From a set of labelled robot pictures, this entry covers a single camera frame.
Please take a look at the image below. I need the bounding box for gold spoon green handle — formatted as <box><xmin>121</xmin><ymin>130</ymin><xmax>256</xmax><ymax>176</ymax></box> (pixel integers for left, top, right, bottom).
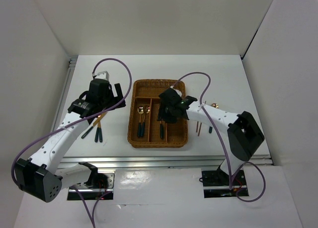
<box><xmin>141</xmin><ymin>105</ymin><xmax>151</xmax><ymax>137</ymax></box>
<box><xmin>137</xmin><ymin>106</ymin><xmax>144</xmax><ymax>138</ymax></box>

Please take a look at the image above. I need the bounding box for gold knife green handle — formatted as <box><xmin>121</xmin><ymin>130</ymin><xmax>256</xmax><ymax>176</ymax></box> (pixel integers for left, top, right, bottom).
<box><xmin>160</xmin><ymin>121</ymin><xmax>165</xmax><ymax>140</ymax></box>

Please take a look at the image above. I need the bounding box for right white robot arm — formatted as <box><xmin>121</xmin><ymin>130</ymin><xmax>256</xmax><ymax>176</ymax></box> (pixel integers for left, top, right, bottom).
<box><xmin>158</xmin><ymin>87</ymin><xmax>265</xmax><ymax>184</ymax></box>

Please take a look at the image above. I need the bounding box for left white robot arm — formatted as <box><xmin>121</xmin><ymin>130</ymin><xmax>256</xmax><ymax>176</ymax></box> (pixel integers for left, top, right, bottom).
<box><xmin>13</xmin><ymin>78</ymin><xmax>126</xmax><ymax>203</ymax></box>

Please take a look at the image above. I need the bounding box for gold knife left pile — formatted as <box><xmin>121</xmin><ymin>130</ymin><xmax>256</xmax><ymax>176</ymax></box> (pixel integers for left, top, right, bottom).
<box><xmin>81</xmin><ymin>112</ymin><xmax>107</xmax><ymax>139</ymax></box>

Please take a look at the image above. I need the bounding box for brown wicker cutlery tray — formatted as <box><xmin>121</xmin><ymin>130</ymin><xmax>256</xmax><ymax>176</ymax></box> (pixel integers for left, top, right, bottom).
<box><xmin>127</xmin><ymin>79</ymin><xmax>188</xmax><ymax>149</ymax></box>

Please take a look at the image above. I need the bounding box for gold spoon right pile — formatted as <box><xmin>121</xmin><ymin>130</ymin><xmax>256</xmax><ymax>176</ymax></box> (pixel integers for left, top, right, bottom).
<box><xmin>209</xmin><ymin>103</ymin><xmax>219</xmax><ymax>134</ymax></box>

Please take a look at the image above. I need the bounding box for aluminium left side rail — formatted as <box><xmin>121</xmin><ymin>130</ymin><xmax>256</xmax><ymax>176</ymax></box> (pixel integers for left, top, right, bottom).
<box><xmin>52</xmin><ymin>55</ymin><xmax>78</xmax><ymax>130</ymax></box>

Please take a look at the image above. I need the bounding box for aluminium table front rail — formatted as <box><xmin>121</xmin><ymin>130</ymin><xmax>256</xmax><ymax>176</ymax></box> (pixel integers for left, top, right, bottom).
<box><xmin>62</xmin><ymin>156</ymin><xmax>272</xmax><ymax>168</ymax></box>

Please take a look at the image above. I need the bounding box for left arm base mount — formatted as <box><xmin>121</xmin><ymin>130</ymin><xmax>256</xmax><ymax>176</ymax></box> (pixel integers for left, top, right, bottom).
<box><xmin>67</xmin><ymin>162</ymin><xmax>115</xmax><ymax>201</ymax></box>

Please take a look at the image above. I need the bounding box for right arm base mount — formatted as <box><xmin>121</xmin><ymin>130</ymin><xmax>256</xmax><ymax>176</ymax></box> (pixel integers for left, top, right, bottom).
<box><xmin>199</xmin><ymin>170</ymin><xmax>249</xmax><ymax>198</ymax></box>

